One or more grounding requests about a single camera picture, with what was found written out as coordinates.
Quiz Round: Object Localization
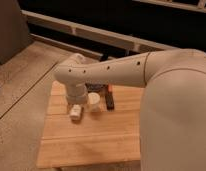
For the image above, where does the grey cabinet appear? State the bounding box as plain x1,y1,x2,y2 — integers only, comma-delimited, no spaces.
0,0,32,64

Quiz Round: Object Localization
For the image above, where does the black table leg stub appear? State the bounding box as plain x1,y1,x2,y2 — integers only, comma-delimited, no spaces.
100,54,109,62

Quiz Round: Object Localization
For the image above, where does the black and orange tool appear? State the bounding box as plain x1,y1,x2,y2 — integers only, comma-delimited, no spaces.
86,83,115,110

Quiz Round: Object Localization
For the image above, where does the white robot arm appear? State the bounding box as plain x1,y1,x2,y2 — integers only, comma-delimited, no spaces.
54,49,206,171

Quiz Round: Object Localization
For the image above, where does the small white bottle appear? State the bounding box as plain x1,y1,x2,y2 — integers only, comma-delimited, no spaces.
70,104,82,121

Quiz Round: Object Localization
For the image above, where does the white metal rail frame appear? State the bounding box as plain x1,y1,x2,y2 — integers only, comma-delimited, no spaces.
18,0,206,56

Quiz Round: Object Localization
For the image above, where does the wooden table board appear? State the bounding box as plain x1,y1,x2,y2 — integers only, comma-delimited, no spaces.
37,82,143,168

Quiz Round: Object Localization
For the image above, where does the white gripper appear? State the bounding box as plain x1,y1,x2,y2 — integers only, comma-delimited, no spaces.
65,84,87,105

